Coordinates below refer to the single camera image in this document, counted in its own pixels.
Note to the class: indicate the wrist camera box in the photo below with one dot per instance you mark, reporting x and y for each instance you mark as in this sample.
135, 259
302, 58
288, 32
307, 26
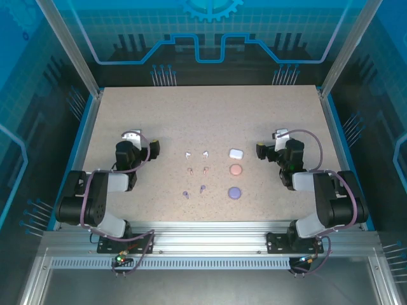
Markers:
281, 141
133, 138

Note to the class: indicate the aluminium frame rail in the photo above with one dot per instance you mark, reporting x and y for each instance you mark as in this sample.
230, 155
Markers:
206, 235

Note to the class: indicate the pink earbud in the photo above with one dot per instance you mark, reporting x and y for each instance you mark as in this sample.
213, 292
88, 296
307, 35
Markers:
205, 170
190, 171

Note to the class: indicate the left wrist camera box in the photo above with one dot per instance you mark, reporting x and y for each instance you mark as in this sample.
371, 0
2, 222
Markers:
133, 138

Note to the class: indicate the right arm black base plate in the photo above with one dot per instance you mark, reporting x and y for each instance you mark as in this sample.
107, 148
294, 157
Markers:
275, 244

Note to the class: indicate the white charging case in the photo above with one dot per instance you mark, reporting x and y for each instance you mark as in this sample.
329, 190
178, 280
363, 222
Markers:
236, 153

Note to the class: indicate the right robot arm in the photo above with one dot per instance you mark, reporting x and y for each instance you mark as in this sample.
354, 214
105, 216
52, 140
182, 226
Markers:
324, 197

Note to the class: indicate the white earbud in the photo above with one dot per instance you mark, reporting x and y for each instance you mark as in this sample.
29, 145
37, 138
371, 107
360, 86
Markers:
205, 154
188, 155

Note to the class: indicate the pink charging case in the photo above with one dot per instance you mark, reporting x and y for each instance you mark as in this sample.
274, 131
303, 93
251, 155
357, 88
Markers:
235, 169

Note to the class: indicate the small LED connector board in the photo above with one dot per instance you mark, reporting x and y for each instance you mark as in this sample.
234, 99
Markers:
306, 259
121, 259

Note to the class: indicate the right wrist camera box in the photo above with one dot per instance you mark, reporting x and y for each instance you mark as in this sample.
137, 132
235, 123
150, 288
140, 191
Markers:
281, 141

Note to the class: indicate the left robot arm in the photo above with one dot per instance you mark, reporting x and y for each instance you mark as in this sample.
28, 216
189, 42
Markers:
101, 203

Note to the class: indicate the purple charging case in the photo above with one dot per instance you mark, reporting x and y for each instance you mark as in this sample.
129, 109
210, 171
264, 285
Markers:
235, 192

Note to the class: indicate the blue table edge strip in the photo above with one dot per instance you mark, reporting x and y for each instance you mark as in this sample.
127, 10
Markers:
83, 127
339, 127

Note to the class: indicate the aluminium frame post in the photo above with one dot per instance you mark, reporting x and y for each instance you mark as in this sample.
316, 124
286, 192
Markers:
349, 47
68, 47

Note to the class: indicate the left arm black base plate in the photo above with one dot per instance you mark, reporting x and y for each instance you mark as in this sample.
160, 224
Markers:
103, 247

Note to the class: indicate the aluminium table side rail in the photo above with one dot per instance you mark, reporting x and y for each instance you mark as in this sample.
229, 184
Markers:
90, 127
332, 127

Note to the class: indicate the purple earbud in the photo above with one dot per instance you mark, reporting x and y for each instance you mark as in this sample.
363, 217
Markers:
202, 189
185, 193

